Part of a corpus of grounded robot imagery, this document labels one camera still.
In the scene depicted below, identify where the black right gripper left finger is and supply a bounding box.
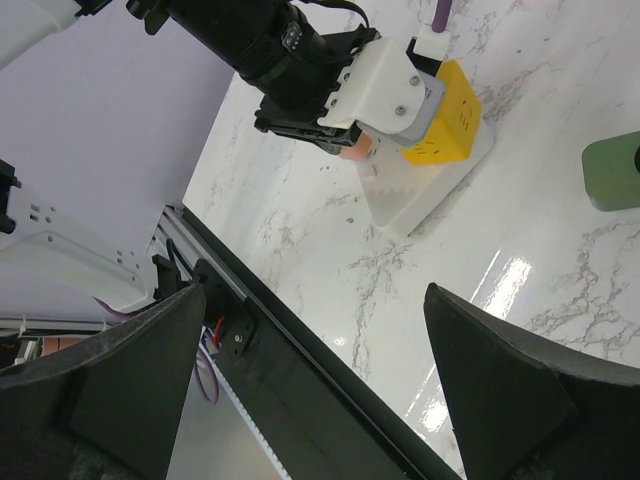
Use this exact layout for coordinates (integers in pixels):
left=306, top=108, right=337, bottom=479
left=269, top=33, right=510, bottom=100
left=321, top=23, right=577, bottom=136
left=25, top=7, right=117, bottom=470
left=1, top=286, right=205, bottom=479

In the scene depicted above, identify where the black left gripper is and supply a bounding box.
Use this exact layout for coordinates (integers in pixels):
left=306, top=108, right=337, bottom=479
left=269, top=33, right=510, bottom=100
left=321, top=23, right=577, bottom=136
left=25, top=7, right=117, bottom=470
left=254, top=96, right=363, bottom=155

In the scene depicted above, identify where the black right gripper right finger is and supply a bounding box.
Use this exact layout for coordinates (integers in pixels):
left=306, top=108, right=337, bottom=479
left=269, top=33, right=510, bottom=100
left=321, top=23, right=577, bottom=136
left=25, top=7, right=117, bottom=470
left=424, top=283, right=639, bottom=479

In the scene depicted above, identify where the yellow plug adapter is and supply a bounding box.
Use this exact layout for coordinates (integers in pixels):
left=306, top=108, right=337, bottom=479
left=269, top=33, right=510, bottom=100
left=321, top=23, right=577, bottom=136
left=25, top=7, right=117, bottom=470
left=402, top=60, right=482, bottom=166

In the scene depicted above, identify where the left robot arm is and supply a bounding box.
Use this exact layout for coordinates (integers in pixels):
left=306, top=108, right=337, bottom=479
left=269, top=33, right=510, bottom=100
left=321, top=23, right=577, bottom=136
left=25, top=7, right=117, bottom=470
left=1, top=1, right=232, bottom=251

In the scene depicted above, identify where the green power strip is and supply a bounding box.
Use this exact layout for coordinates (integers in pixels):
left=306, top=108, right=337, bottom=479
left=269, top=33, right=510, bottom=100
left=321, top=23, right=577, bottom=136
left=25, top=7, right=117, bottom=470
left=582, top=131, right=639, bottom=212

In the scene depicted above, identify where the white slotted cable duct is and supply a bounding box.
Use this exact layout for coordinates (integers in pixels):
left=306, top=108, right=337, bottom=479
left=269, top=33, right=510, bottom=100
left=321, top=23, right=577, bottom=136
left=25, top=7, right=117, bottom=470
left=200, top=327, right=291, bottom=479

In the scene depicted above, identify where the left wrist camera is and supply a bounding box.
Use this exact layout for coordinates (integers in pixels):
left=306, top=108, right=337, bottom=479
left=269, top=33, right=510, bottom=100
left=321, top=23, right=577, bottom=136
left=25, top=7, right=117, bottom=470
left=317, top=37, right=445, bottom=149

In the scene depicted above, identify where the aluminium frame rail left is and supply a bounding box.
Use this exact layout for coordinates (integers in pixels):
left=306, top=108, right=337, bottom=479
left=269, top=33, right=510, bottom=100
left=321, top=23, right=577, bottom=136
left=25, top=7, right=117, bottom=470
left=146, top=206, right=201, bottom=280

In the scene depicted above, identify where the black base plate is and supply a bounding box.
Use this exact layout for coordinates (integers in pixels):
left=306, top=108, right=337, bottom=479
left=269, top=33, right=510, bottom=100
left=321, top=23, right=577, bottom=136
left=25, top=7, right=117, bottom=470
left=181, top=210, right=458, bottom=479

